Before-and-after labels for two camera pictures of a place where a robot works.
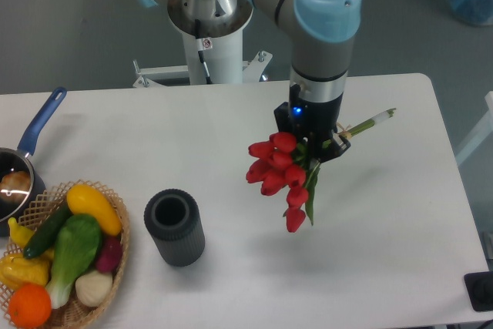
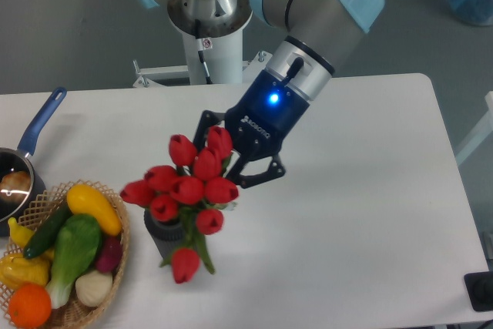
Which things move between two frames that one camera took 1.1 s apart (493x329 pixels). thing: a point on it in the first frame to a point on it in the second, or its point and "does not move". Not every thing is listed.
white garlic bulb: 92,288 does not move
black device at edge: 479,286 does not move
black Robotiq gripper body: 313,123 to 271,108
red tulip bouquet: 280,164 to 192,189
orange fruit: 29,306 does not move
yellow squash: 84,199 does not move
